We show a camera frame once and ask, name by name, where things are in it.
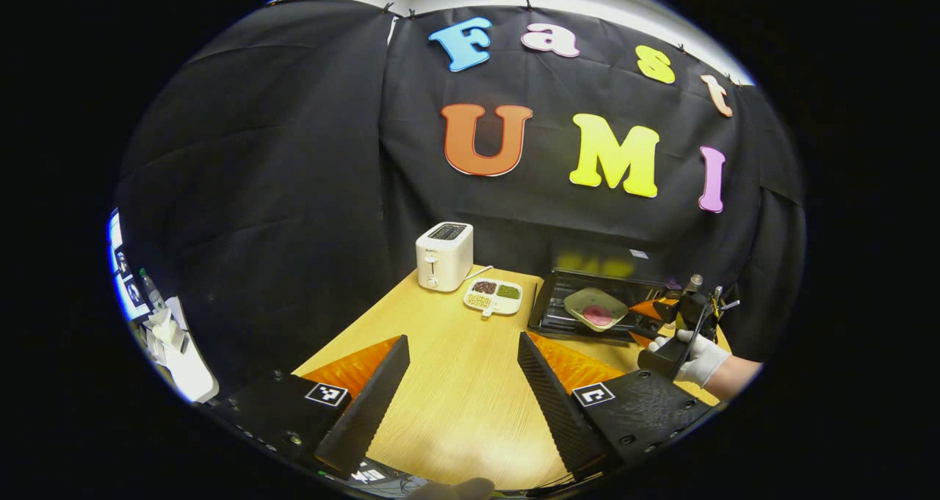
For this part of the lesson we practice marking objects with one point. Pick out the white square plate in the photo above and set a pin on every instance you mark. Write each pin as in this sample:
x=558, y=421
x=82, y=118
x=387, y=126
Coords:
x=587, y=298

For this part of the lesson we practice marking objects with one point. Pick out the black electric oven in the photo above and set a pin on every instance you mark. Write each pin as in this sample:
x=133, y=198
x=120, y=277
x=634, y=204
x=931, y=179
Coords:
x=547, y=313

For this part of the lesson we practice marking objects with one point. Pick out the white side table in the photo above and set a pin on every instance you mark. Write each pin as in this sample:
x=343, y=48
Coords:
x=183, y=360

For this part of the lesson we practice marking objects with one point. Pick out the pink round food slice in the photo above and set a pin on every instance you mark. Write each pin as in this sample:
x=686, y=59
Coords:
x=598, y=315

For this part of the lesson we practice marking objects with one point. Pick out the clear glass bottle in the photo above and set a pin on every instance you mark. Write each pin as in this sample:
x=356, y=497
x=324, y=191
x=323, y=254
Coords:
x=694, y=283

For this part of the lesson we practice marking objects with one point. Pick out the white divided snack dish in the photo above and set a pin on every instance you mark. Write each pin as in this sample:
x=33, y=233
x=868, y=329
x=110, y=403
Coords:
x=493, y=296

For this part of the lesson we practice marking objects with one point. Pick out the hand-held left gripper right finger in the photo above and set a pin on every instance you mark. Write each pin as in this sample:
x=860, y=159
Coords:
x=558, y=404

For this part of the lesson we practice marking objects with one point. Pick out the computer monitor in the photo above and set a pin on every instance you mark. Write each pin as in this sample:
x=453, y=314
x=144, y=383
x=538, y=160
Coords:
x=121, y=272

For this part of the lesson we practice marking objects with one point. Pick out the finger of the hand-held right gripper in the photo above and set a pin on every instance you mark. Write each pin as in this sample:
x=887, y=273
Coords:
x=640, y=335
x=646, y=310

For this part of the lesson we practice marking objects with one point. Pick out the white toaster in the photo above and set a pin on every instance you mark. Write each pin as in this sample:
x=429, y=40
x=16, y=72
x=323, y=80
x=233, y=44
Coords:
x=443, y=261

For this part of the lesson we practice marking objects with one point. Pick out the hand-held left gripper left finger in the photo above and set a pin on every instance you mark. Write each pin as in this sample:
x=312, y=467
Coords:
x=371, y=404

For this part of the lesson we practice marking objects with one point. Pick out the clear plastic bottle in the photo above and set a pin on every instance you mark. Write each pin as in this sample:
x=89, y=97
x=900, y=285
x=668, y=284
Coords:
x=152, y=291

